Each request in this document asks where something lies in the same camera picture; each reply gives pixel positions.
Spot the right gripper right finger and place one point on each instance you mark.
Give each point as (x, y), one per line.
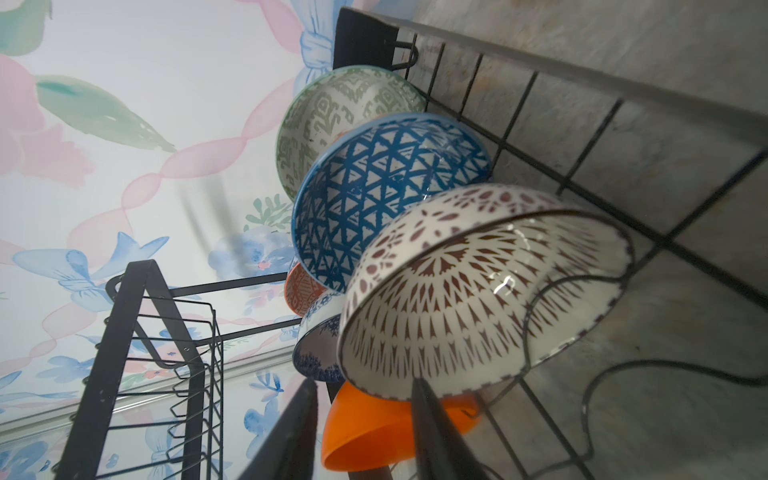
(440, 451)

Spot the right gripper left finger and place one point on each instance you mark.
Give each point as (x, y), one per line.
(288, 451)

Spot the orange plastic bowl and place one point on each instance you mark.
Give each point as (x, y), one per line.
(363, 432)

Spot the white blue floral bowl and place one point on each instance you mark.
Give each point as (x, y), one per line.
(315, 353)

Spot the red patterned bowl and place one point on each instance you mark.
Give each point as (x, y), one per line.
(301, 290)

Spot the beige lattice bowl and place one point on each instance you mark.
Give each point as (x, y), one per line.
(473, 286)

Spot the dark blue patterned bowl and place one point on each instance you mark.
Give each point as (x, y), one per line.
(370, 176)

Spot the green patterned bowl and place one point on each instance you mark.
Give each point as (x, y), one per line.
(331, 106)

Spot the black wire dish rack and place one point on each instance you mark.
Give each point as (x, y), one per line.
(618, 405)

